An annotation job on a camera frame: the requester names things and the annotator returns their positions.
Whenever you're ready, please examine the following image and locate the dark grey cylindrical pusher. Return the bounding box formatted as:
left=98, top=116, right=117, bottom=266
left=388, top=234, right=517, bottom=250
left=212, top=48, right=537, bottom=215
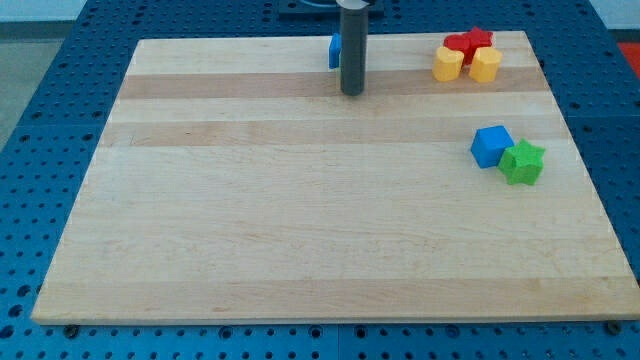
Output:
left=339, top=0, right=369, bottom=96

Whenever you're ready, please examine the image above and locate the red star block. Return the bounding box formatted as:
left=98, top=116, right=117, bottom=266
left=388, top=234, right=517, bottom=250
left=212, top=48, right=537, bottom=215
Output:
left=463, top=26, right=493, bottom=65

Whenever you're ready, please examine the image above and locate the blue cube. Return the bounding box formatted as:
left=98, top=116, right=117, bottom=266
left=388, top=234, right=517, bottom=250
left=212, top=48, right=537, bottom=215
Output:
left=470, top=125, right=514, bottom=168

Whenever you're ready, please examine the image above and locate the green star block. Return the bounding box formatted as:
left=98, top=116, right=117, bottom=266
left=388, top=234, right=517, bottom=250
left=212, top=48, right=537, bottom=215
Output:
left=498, top=138, right=546, bottom=186

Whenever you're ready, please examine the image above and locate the blue block behind pusher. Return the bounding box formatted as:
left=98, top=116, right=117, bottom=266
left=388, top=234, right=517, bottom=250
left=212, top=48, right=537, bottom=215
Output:
left=328, top=33, right=341, bottom=69

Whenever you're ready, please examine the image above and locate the left yellow block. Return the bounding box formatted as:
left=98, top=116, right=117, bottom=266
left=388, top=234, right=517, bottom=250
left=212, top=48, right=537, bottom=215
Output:
left=432, top=46, right=464, bottom=82

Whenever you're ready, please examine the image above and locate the yellow block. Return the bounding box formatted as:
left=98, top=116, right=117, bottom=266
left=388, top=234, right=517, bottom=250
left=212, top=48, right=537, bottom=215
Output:
left=469, top=47, right=503, bottom=83
left=432, top=46, right=464, bottom=82

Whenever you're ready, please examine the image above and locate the red round block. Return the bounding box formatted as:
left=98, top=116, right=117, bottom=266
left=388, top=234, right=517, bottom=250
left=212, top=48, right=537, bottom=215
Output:
left=443, top=34, right=471, bottom=55

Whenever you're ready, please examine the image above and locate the right yellow block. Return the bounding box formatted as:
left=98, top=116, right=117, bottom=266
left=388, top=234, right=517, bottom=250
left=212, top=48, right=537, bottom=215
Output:
left=469, top=47, right=503, bottom=83

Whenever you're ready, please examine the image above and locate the wooden board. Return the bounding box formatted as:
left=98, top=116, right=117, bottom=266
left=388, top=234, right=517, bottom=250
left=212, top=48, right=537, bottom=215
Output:
left=32, top=31, right=639, bottom=325

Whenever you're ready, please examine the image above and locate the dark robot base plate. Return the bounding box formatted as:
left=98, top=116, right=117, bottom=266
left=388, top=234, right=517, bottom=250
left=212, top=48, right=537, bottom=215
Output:
left=276, top=0, right=385, bottom=22

